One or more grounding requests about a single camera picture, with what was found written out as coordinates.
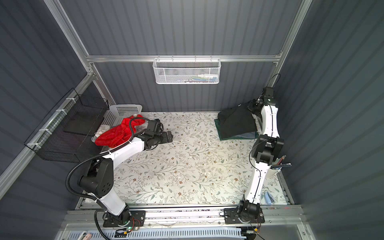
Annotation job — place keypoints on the light blue small object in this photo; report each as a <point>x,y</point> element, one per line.
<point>268,198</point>

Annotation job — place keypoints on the white cloth in basket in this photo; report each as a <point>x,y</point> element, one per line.
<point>102,129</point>

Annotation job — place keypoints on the white plastic laundry basket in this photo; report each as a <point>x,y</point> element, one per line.
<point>116,113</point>

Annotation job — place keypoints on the red t-shirt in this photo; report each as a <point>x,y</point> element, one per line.
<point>119,134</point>

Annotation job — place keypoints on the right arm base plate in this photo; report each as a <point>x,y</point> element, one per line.
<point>236,216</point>

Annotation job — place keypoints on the floral table mat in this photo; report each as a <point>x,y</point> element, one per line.
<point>197,168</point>

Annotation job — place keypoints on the folded grey-blue t-shirt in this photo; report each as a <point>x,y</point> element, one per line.
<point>250,135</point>

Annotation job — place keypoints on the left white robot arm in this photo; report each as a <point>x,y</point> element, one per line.
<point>99,186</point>

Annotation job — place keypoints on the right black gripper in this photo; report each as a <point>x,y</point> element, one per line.
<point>250,107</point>

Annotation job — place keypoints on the white slotted cable duct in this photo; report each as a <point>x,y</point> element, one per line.
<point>219,233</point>

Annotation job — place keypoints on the white pen cup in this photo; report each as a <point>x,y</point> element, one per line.
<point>280,163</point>

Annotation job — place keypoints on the white wire wall basket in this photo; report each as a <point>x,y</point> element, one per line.
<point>187,73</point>

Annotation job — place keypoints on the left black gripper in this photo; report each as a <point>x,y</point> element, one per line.
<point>165,139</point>

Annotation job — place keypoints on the black t-shirt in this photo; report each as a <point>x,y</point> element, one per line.
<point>238,111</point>

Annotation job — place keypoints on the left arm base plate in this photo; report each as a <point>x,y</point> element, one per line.
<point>125,219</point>

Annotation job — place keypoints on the black wire wall basket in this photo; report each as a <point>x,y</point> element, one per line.
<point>68,135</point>

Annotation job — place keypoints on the aluminium front rail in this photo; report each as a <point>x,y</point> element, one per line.
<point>188,216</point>

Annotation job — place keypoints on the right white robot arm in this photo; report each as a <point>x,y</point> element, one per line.
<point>268,145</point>

